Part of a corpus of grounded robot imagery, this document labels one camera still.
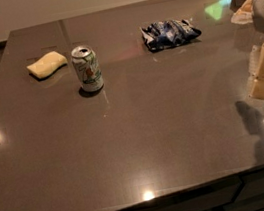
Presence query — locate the white green 7up can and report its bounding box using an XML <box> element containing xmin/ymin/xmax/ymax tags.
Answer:
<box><xmin>71</xmin><ymin>45</ymin><xmax>104</xmax><ymax>93</ymax></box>

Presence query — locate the white wrapper near box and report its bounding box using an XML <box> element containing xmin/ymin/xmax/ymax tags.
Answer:
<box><xmin>231</xmin><ymin>0</ymin><xmax>253</xmax><ymax>25</ymax></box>

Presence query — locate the blue chip bag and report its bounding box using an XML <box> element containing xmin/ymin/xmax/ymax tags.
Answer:
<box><xmin>140</xmin><ymin>19</ymin><xmax>202</xmax><ymax>52</ymax></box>

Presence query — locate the yellow sponge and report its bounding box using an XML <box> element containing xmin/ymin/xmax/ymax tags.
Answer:
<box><xmin>27</xmin><ymin>51</ymin><xmax>68</xmax><ymax>80</ymax></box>

